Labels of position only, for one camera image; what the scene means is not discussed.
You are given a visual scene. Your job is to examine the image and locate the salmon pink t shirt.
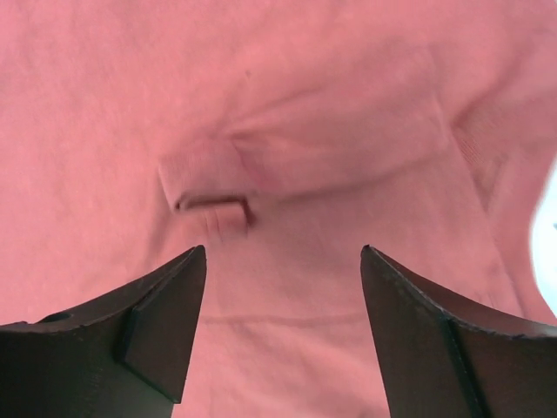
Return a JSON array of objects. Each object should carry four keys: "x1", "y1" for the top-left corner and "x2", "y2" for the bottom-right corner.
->
[{"x1": 1, "y1": 1, "x2": 556, "y2": 417}]

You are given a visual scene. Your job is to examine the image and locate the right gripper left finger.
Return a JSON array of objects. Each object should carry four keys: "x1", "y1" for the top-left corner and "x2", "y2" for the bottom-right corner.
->
[{"x1": 1, "y1": 246, "x2": 205, "y2": 418}]

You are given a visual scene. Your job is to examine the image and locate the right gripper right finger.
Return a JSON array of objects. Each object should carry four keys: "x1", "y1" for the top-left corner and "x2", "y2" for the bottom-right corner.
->
[{"x1": 360, "y1": 246, "x2": 556, "y2": 417}]

